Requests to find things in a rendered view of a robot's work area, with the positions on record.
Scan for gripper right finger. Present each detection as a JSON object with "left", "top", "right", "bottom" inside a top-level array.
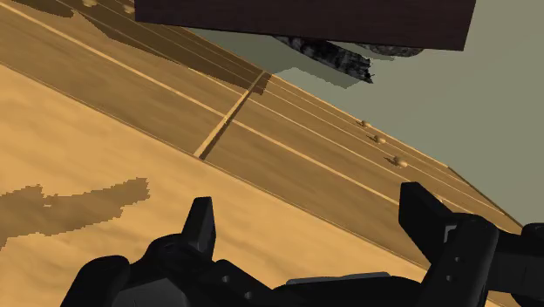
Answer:
[{"left": 398, "top": 181, "right": 544, "bottom": 307}]

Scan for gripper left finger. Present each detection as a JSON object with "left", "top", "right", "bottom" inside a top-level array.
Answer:
[{"left": 60, "top": 196, "right": 282, "bottom": 307}]

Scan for black grey mottled slab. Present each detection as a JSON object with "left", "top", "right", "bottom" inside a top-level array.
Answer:
[{"left": 273, "top": 35, "right": 425, "bottom": 85}]

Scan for dark brown robot stand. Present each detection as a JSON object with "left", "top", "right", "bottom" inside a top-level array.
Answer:
[{"left": 133, "top": 0, "right": 478, "bottom": 52}]

